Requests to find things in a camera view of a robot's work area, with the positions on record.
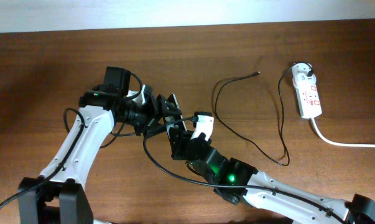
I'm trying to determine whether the black smartphone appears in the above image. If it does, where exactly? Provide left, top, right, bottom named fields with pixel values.
left=167, top=93, right=187, bottom=131

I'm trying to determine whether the black USB charging cable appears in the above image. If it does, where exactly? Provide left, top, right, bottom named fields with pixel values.
left=213, top=63, right=315, bottom=167

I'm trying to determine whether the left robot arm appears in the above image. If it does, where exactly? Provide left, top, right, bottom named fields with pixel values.
left=17, top=67, right=181, bottom=223

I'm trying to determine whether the white USB charger plug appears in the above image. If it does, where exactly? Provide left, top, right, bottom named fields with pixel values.
left=292, top=62, right=317, bottom=88

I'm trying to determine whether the white power strip cord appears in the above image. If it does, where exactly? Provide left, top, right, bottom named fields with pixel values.
left=309, top=116, right=375, bottom=149

